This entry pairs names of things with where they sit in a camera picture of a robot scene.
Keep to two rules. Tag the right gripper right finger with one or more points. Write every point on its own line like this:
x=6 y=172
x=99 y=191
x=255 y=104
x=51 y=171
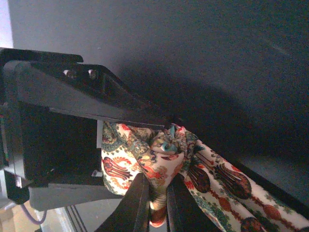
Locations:
x=183 y=213

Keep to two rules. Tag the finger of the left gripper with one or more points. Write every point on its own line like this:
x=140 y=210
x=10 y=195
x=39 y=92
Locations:
x=62 y=195
x=90 y=91

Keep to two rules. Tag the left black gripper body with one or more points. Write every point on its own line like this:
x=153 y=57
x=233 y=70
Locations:
x=39 y=147

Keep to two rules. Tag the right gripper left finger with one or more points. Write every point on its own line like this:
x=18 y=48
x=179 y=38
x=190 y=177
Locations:
x=133 y=212

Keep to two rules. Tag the paisley patterned necktie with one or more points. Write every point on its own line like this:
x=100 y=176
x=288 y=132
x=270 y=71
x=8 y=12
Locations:
x=228 y=197

